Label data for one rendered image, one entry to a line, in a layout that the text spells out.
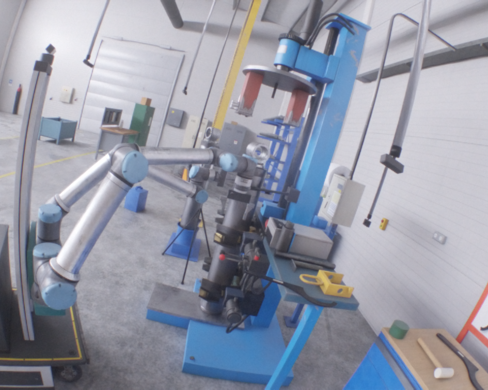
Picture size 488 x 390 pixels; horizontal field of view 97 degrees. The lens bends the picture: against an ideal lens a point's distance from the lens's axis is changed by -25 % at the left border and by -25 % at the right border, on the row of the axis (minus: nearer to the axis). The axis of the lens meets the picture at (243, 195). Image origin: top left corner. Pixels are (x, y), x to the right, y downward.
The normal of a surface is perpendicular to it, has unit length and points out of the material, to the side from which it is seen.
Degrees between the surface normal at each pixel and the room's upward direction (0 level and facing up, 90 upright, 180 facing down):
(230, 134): 90
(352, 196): 90
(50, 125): 90
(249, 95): 90
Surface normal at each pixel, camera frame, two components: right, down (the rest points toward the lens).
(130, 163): 0.76, 0.24
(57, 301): 0.65, 0.41
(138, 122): 0.07, 0.23
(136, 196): -0.21, 0.14
